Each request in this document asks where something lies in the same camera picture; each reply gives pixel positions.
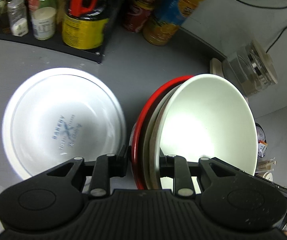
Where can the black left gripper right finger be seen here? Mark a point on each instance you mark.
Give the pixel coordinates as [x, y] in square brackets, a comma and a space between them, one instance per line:
[176, 167]

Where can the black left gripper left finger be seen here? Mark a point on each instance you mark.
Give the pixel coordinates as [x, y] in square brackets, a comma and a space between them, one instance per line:
[109, 172]

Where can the red plate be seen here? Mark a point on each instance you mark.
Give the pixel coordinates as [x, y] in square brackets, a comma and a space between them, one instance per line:
[140, 127]

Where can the grey rim plate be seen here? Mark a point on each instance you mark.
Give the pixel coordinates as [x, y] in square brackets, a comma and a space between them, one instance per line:
[150, 138]

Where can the large pale green bowl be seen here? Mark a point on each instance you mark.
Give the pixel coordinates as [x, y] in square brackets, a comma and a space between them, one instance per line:
[206, 116]

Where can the white bakery print plate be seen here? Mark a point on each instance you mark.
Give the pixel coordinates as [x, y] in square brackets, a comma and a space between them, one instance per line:
[59, 114]

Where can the wrapped chopsticks bundle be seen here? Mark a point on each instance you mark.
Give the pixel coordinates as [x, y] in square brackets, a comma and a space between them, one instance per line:
[266, 165]

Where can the white rice cooker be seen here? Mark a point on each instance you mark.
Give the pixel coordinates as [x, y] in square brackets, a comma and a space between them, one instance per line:
[268, 176]

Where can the beige kettle heating base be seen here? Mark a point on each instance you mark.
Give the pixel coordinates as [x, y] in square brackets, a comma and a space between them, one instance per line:
[216, 67]

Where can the glass kettle with beige lid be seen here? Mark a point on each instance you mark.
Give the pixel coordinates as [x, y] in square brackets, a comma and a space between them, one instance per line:
[250, 69]

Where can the yellow label dark bottle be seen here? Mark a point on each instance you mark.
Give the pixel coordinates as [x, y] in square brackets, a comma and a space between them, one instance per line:
[84, 23]

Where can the red label sauce bottle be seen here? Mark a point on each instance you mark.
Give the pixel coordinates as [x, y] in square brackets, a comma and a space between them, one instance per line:
[137, 14]

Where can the white lid green jar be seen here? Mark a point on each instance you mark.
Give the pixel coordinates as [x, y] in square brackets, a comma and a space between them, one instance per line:
[43, 19]

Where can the orange juice bottle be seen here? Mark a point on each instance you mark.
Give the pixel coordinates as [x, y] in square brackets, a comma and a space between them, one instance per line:
[166, 19]

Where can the black spice rack tray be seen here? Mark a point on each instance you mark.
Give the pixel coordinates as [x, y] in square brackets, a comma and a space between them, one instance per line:
[55, 43]

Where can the clear spice shaker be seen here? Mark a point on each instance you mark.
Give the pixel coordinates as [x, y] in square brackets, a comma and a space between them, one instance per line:
[17, 15]

